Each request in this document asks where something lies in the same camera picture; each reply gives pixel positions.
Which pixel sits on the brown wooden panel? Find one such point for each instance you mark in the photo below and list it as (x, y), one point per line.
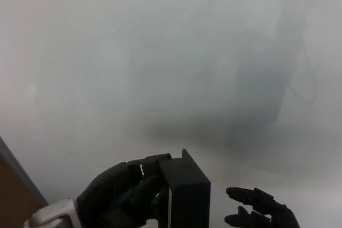
(13, 193)

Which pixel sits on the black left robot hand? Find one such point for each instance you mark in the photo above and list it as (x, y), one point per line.
(112, 193)

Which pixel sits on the black magnetic marker holder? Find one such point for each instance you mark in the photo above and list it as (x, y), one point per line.
(187, 198)

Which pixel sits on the grey whiteboard frame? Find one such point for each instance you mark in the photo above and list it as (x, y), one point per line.
(21, 169)

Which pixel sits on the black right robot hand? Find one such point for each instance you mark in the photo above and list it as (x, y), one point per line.
(278, 214)

